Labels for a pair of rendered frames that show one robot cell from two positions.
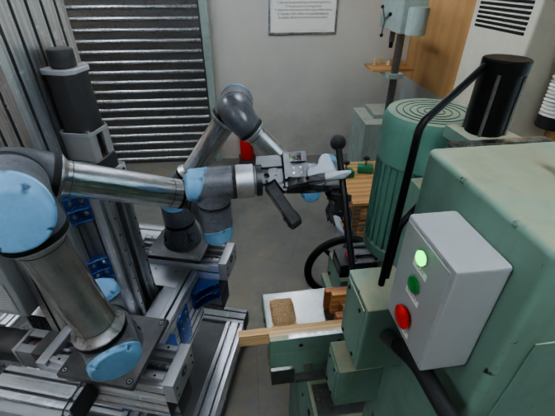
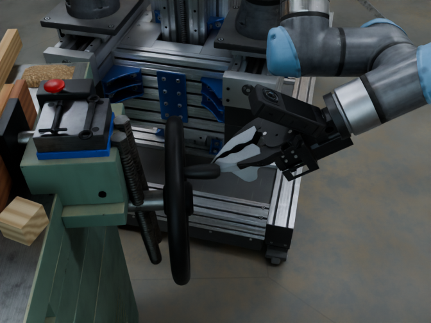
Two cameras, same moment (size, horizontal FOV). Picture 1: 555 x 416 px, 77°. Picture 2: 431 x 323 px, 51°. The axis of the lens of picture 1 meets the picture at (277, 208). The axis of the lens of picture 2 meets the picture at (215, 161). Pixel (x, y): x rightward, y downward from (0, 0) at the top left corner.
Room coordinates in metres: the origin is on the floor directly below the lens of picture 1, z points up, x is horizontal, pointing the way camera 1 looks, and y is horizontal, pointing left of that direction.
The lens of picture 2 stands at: (1.06, -0.75, 1.40)
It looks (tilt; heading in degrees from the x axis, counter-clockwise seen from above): 44 degrees down; 94
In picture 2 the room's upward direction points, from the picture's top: straight up
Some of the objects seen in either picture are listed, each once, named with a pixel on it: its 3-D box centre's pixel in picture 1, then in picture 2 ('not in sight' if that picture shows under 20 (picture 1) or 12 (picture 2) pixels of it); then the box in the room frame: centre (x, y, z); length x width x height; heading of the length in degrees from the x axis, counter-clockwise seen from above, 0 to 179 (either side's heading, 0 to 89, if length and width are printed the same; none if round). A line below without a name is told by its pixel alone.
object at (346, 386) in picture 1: (351, 371); not in sight; (0.42, -0.15, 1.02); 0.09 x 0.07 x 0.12; 98
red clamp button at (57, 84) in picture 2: not in sight; (54, 85); (0.79, -0.21, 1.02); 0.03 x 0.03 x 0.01
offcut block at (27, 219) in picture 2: not in sight; (23, 220); (0.78, -0.39, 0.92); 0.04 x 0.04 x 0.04; 72
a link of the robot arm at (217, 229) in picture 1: (213, 216); not in sight; (0.70, 0.15, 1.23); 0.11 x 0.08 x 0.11; 33
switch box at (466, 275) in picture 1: (437, 290); not in sight; (0.29, -0.19, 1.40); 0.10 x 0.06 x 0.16; 8
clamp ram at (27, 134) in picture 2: not in sight; (35, 138); (0.76, -0.25, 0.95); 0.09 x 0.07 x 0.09; 98
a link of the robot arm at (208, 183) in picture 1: (211, 185); not in sight; (0.68, 0.15, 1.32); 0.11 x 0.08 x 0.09; 98
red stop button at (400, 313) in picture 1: (401, 316); not in sight; (0.29, -0.15, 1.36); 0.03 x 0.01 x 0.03; 8
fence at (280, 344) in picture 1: (382, 333); not in sight; (0.59, -0.28, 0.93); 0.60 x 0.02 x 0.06; 98
